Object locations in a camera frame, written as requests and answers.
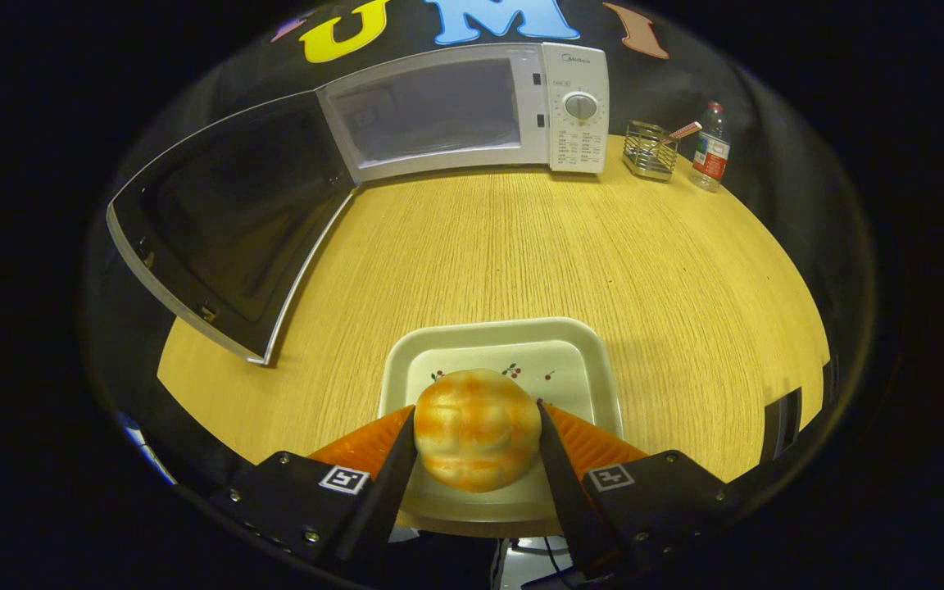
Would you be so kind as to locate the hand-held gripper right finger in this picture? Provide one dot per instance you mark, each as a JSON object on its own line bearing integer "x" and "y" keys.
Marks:
{"x": 570, "y": 500}

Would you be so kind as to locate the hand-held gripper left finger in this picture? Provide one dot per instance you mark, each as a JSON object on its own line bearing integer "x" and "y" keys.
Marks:
{"x": 382, "y": 500}

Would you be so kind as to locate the golden bread bun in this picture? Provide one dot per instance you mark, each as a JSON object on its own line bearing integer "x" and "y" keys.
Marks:
{"x": 476, "y": 430}

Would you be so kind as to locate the white microwave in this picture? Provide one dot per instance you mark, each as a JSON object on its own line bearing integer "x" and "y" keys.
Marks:
{"x": 570, "y": 139}

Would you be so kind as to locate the white square plate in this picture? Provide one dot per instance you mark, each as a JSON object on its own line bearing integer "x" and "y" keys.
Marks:
{"x": 521, "y": 352}

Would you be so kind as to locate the clear plastic water bottle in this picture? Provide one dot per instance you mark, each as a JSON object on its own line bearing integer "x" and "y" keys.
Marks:
{"x": 711, "y": 156}

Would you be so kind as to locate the red checked straw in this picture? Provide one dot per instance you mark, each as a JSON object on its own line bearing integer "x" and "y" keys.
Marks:
{"x": 685, "y": 130}

